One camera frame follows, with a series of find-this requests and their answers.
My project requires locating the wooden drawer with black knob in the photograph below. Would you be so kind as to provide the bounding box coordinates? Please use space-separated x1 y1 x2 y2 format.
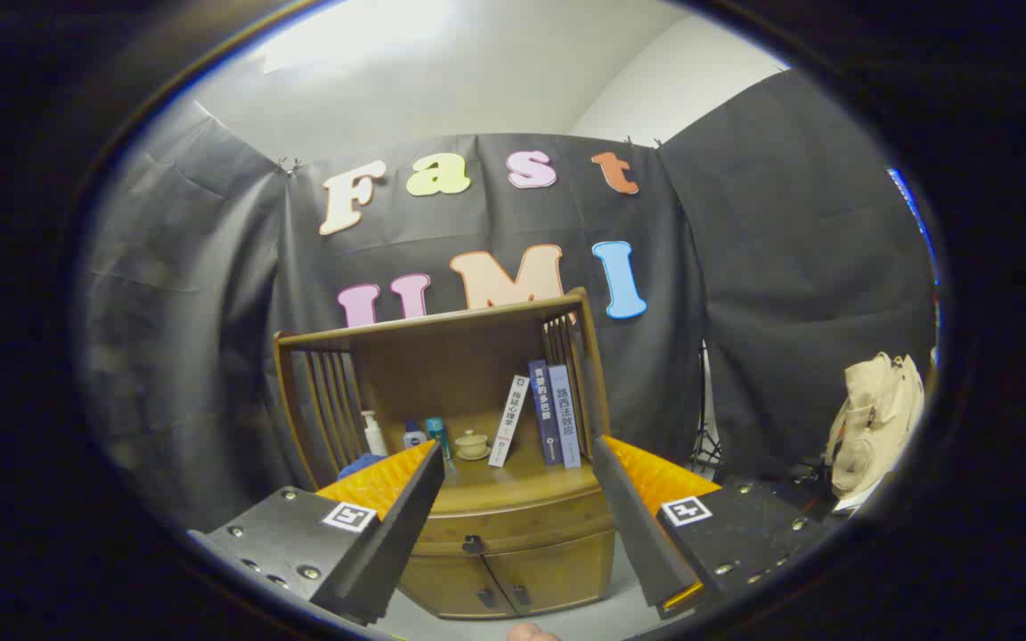
412 488 616 558

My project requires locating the white book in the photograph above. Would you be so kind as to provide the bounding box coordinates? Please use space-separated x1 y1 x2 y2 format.
488 374 530 468

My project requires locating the blue rolled towel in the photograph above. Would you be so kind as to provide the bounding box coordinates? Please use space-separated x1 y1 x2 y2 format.
338 453 387 482

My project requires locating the wooden cabinet with shelf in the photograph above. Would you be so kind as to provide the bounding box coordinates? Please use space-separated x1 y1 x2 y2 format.
273 287 618 620

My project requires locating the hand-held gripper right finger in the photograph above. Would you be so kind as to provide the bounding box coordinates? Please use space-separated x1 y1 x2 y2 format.
590 434 836 621

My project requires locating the beige backpack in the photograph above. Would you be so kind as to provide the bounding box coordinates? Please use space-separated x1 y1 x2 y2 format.
825 352 925 499

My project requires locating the black tripod stand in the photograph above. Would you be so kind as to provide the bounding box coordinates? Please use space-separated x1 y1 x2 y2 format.
689 343 723 473

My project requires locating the wooden countertop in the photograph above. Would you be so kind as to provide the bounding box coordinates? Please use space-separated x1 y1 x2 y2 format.
348 411 605 515

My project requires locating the pale grey-blue book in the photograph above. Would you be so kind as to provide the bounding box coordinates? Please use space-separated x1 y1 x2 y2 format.
549 364 582 469

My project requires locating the wooden cabinet door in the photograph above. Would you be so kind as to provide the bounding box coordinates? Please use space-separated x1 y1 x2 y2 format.
482 530 616 615
399 554 518 620

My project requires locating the dark blue book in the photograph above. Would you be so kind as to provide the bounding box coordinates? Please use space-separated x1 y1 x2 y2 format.
528 359 565 466

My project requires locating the black backdrop cloth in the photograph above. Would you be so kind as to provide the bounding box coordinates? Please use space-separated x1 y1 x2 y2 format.
77 67 940 535

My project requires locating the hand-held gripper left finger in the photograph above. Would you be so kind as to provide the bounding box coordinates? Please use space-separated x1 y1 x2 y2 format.
188 439 446 626

